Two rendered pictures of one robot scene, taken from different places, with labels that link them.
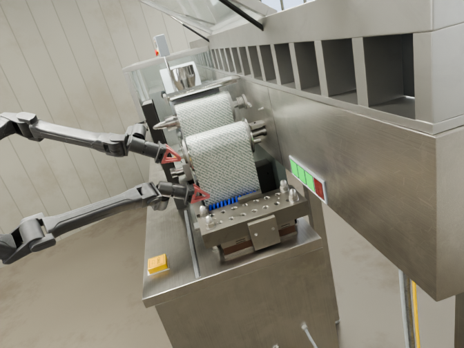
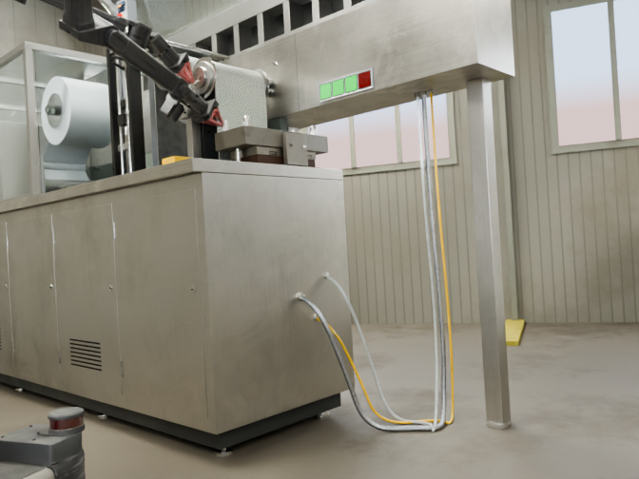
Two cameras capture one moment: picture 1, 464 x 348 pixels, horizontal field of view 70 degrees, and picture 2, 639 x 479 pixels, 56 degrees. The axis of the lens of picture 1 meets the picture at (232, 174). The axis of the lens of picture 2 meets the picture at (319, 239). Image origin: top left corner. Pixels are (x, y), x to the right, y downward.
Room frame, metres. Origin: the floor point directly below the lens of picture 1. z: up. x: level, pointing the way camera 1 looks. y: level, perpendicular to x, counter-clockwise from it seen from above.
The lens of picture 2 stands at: (-0.60, 1.24, 0.63)
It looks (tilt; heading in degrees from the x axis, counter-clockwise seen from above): 0 degrees down; 320
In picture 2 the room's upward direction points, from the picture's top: 3 degrees counter-clockwise
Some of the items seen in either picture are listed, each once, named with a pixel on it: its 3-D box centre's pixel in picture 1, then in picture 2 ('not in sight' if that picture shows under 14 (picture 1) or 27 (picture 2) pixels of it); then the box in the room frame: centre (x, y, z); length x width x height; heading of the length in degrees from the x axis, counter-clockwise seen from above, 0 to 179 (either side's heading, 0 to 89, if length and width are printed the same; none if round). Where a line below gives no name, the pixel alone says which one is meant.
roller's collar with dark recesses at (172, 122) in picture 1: (172, 122); not in sight; (1.51, 0.20, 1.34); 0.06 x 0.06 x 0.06; 7
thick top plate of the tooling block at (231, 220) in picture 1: (251, 214); (274, 143); (1.11, -0.03, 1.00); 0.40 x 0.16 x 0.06; 97
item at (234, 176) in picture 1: (228, 180); (242, 117); (1.22, 0.02, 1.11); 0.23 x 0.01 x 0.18; 97
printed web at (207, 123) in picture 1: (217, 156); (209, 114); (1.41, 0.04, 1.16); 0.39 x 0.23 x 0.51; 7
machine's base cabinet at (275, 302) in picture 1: (214, 217); (102, 299); (2.21, 0.21, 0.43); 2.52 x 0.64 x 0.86; 7
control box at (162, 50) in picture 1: (160, 46); (125, 12); (1.82, 0.19, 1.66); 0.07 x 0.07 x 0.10; 13
